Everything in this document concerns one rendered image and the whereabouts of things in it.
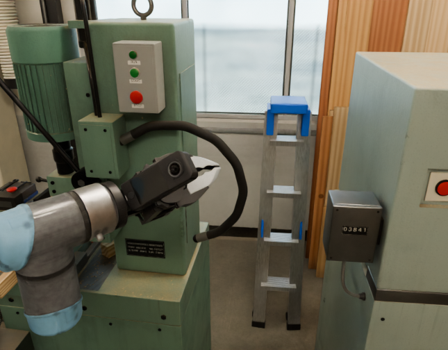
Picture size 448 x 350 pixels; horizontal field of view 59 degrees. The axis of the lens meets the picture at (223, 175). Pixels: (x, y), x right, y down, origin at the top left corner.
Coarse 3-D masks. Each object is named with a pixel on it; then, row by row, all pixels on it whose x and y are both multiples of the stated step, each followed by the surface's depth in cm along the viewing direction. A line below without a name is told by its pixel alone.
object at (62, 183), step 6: (54, 174) 124; (60, 174) 124; (66, 174) 124; (72, 174) 124; (48, 180) 123; (54, 180) 123; (60, 180) 123; (66, 180) 122; (48, 186) 124; (54, 186) 124; (60, 186) 124; (66, 186) 123; (72, 186) 123; (54, 192) 124; (60, 192) 125
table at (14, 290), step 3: (78, 246) 127; (75, 249) 125; (0, 273) 106; (15, 285) 106; (18, 285) 105; (12, 288) 106; (15, 288) 106; (18, 288) 106; (9, 291) 107; (12, 291) 107; (15, 291) 106; (18, 291) 106; (9, 294) 107; (12, 294) 107; (15, 294) 107; (18, 294) 107
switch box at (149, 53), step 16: (128, 48) 89; (144, 48) 89; (160, 48) 93; (144, 64) 90; (160, 64) 94; (128, 80) 92; (144, 80) 92; (160, 80) 95; (128, 96) 94; (144, 96) 93; (160, 96) 95; (144, 112) 95
